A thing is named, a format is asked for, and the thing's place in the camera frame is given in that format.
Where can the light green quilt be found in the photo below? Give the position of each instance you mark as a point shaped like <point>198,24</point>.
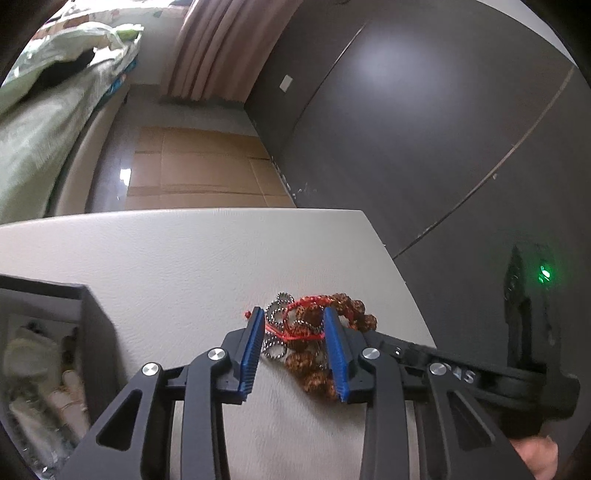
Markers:
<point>55,46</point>

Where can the printed window seat cushion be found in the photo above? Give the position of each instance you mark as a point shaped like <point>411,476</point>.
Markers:
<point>74,11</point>

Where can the flattened cardboard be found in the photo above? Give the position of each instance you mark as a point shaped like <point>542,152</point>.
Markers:
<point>198,170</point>

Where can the cream jewelry piece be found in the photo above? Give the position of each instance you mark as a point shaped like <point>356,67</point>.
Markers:
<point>69,401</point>

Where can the pink curtain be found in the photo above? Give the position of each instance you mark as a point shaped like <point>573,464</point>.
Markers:
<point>217,46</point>

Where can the green plush item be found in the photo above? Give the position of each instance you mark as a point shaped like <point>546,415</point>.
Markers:
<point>130,31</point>

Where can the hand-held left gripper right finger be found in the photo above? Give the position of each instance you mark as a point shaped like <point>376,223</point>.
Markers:
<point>336,360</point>

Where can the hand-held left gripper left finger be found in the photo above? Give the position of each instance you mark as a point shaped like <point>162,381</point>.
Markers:
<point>251,355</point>

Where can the black jewelry box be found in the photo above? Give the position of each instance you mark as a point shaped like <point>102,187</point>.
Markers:
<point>99,332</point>

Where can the white wall outlet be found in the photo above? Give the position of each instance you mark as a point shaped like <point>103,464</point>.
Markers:
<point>286,82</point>

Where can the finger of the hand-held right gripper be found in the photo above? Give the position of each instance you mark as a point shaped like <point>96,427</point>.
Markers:
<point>406,353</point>

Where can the black item on bed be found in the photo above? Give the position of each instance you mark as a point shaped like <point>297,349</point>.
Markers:
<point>64,69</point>

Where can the bed with green sheet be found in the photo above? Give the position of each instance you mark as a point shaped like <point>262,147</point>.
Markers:
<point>37,152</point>

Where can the person's right hand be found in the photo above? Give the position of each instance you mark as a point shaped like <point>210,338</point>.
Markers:
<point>538,459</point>

